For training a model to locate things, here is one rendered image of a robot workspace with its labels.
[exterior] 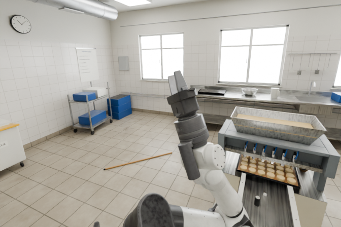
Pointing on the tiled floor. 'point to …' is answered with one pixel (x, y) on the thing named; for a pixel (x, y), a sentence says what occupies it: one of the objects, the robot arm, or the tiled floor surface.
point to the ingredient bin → (10, 145)
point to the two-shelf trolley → (90, 113)
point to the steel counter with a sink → (316, 98)
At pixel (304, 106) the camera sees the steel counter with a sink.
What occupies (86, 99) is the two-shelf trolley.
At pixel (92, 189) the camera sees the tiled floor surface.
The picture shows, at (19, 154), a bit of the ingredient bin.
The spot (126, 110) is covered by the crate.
